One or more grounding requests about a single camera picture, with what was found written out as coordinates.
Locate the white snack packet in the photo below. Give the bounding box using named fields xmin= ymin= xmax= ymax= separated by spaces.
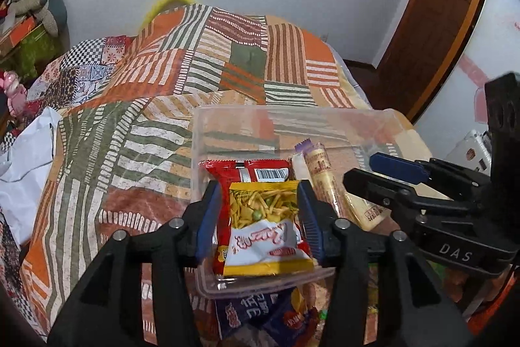
xmin=289 ymin=153 xmax=313 ymax=187

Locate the white appliance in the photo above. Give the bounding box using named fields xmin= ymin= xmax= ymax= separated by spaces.
xmin=456 ymin=129 xmax=495 ymax=171

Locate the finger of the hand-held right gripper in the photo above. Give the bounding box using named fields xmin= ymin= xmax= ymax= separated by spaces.
xmin=369 ymin=152 xmax=493 ymax=205
xmin=342 ymin=167 xmax=427 ymax=218

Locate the red snack packet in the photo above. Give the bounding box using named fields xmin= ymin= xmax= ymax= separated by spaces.
xmin=199 ymin=159 xmax=292 ymax=277

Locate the brown wooden door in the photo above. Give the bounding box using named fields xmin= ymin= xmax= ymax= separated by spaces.
xmin=367 ymin=0 xmax=495 ymax=125

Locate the beige tube snack packet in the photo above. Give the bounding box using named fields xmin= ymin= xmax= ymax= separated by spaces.
xmin=294 ymin=140 xmax=347 ymax=218

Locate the orange cardboard box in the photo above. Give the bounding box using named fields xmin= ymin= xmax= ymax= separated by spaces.
xmin=0 ymin=15 xmax=42 ymax=56

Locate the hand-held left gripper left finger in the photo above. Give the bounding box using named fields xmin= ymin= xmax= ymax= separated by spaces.
xmin=46 ymin=180 xmax=222 ymax=347

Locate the white cloth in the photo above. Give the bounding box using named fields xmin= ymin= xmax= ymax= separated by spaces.
xmin=0 ymin=106 xmax=62 ymax=247

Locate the clear plastic container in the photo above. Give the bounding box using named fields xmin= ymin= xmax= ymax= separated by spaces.
xmin=189 ymin=105 xmax=408 ymax=300

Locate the striped patchwork blanket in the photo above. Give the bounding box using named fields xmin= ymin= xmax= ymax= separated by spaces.
xmin=16 ymin=3 xmax=432 ymax=347

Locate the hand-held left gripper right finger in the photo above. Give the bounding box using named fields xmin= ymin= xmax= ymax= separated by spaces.
xmin=296 ymin=180 xmax=474 ymax=347

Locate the cream snack packet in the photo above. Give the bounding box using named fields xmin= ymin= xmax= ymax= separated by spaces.
xmin=344 ymin=190 xmax=394 ymax=232

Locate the dark blue snack packet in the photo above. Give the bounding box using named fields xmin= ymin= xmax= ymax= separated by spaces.
xmin=214 ymin=287 xmax=322 ymax=347

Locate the teal cushion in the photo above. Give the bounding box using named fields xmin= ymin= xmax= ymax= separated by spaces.
xmin=32 ymin=0 xmax=68 ymax=35

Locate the yellow fuzzy pillow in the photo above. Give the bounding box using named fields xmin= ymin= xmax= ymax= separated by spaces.
xmin=141 ymin=0 xmax=201 ymax=27

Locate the pink toy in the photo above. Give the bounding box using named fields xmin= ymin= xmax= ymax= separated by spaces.
xmin=0 ymin=71 xmax=30 ymax=117

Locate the checkered patchwork quilt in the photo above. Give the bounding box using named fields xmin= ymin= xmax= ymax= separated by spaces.
xmin=26 ymin=35 xmax=136 ymax=106

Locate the grey plush toy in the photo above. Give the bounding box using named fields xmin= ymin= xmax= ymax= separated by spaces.
xmin=7 ymin=0 xmax=60 ymax=37

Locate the yellow snack packet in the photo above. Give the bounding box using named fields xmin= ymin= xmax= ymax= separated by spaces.
xmin=223 ymin=180 xmax=324 ymax=278

